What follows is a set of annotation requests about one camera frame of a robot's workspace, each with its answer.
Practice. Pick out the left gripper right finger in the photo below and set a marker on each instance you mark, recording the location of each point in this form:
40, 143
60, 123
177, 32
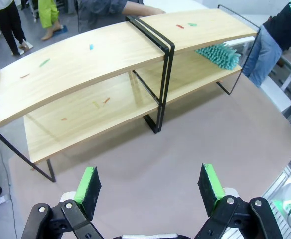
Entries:
210, 191

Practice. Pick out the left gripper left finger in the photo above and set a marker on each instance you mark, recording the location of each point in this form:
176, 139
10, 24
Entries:
87, 194

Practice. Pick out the person's right forearm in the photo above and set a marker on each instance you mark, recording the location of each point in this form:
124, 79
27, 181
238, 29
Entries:
135, 8

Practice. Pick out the person's right hand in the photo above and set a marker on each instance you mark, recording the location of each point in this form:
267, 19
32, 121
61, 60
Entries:
155, 11

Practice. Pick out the yellow paper scrap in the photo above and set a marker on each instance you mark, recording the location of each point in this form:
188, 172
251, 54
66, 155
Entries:
95, 104

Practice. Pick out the orange paper scrap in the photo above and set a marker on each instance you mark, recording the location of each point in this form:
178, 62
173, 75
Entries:
105, 100

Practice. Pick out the white side table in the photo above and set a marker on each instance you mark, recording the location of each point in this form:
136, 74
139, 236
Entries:
275, 94

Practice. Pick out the green paper scrap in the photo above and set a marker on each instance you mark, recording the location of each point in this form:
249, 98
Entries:
192, 24
44, 62

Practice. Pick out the person in blue jeans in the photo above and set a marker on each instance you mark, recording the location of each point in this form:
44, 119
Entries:
262, 57

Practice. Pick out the blue paper scrap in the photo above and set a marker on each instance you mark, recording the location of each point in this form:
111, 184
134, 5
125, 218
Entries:
91, 46

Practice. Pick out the blue floor slipper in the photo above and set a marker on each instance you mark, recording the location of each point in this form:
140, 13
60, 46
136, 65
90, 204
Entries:
63, 30

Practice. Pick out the person in grey jacket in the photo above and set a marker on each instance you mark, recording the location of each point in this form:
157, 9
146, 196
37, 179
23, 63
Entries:
98, 15

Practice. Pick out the person in black trousers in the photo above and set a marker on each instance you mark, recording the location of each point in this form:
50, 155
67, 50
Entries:
11, 25

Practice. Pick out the person in lime trousers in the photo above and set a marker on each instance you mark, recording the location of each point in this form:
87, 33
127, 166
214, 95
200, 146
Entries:
47, 12

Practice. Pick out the aluminium profile rail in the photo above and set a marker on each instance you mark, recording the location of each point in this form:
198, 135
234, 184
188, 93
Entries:
277, 184

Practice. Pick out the wooden shelf unit black frame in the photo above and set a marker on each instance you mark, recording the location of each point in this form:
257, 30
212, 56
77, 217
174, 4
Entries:
210, 27
85, 64

